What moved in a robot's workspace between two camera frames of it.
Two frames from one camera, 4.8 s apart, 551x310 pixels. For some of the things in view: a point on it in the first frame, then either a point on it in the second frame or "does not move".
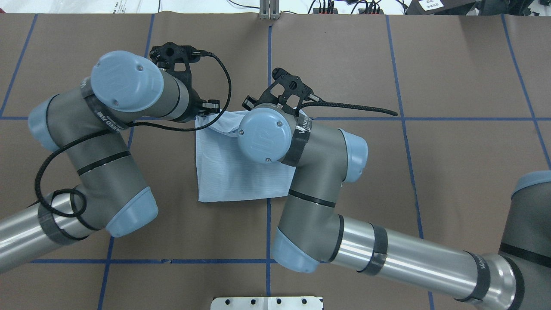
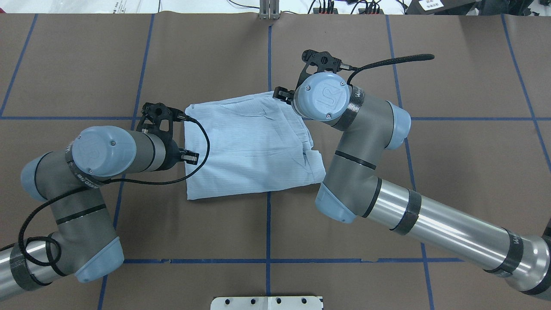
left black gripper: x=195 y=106 to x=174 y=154
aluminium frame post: x=269 y=9 does not move
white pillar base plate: x=267 y=303 does not move
